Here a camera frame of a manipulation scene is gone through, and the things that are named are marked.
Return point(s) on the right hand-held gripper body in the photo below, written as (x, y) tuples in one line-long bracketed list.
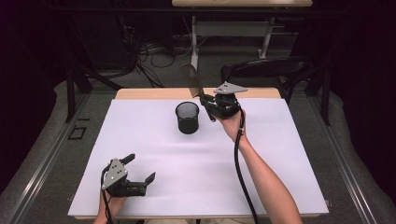
[(227, 104)]

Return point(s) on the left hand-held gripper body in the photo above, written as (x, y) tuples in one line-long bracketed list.
[(115, 179)]

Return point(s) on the black mesh pen holder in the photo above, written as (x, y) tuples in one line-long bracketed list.
[(187, 119)]

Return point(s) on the person's right hand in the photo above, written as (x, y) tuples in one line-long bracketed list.
[(233, 127)]

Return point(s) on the person's left hand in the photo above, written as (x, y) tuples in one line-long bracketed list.
[(112, 205)]

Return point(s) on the white table sheet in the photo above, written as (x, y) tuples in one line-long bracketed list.
[(186, 171)]

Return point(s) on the black chair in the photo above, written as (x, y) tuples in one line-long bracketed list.
[(267, 68)]

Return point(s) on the wooden desk with white legs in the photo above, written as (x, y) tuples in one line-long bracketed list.
[(236, 28)]

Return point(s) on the black metal frame stand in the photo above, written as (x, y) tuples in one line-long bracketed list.
[(71, 93), (325, 93)]

